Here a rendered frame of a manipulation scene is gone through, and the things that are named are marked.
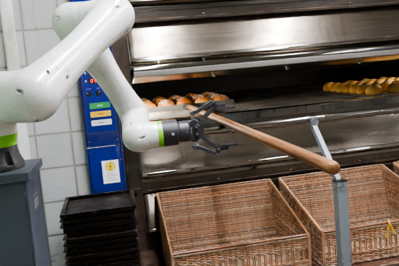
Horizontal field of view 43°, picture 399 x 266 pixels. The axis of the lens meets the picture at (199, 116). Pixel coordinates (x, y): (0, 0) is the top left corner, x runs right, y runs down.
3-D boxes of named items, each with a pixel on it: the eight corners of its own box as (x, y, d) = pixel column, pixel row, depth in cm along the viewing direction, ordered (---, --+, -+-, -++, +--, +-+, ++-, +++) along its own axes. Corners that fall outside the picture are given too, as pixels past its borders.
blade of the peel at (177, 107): (234, 104, 287) (233, 98, 286) (137, 113, 276) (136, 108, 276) (219, 100, 322) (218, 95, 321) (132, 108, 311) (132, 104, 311)
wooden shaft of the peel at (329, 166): (342, 174, 106) (341, 161, 106) (329, 176, 105) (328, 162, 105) (192, 109, 273) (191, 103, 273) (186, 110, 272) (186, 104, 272)
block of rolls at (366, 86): (320, 91, 326) (320, 82, 326) (388, 84, 335) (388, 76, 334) (369, 95, 267) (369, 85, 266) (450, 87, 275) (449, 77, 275)
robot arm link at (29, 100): (23, 87, 111) (133, -17, 149) (-28, 91, 119) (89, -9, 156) (50, 133, 118) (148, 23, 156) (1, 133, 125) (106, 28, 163)
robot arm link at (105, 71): (76, 67, 163) (107, 53, 162) (76, 49, 171) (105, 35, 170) (128, 139, 186) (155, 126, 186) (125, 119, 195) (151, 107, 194)
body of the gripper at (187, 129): (175, 119, 183) (200, 116, 185) (177, 142, 184) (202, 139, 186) (178, 120, 176) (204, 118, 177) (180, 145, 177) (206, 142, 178)
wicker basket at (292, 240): (159, 249, 236) (154, 192, 233) (274, 232, 246) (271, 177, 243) (172, 294, 189) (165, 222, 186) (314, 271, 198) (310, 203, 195)
